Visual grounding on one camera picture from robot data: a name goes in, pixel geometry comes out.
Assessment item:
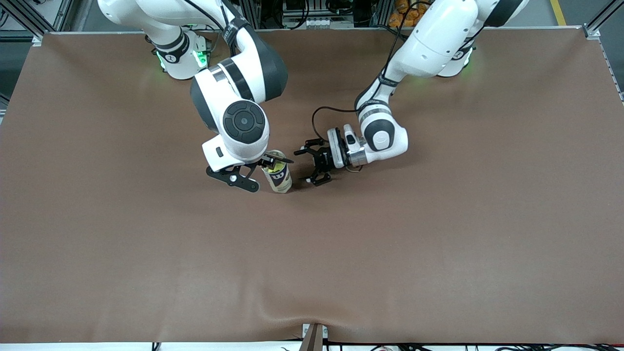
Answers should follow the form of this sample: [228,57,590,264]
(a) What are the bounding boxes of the white blue tennis ball can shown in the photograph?
[260,150,293,194]

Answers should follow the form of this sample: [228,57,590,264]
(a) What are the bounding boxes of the brown table mat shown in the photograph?
[0,28,624,344]

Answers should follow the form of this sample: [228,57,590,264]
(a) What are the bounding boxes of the orange packaged goods pile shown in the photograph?
[389,0,430,28]

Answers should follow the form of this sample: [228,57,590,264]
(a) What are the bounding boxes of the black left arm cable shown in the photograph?
[312,10,439,143]

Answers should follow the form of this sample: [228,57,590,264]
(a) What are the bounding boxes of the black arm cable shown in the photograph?
[183,0,237,47]
[312,10,439,143]

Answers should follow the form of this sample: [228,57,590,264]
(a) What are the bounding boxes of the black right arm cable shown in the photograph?
[183,0,237,47]

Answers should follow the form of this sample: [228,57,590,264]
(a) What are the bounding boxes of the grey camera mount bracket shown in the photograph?
[302,323,329,351]

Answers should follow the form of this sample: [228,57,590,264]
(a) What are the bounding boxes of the aluminium frame post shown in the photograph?
[54,0,75,31]

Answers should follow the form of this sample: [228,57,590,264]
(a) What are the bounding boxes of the aluminium frame corner profile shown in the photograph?
[583,0,624,39]

